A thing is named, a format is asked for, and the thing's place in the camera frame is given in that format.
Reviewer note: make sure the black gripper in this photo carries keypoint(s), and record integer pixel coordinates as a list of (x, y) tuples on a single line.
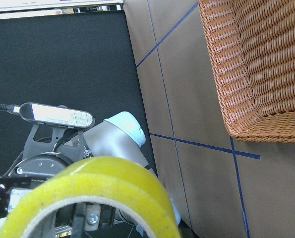
[(42, 159)]

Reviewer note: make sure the yellow tape roll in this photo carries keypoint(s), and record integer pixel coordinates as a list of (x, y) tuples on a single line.
[(117, 182)]

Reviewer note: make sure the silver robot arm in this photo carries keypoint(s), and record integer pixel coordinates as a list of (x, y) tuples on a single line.
[(120, 136)]

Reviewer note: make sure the brown wicker basket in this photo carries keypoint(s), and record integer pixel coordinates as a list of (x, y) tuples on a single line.
[(251, 45)]

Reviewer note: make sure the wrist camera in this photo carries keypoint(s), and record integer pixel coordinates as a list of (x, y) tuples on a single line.
[(56, 116)]

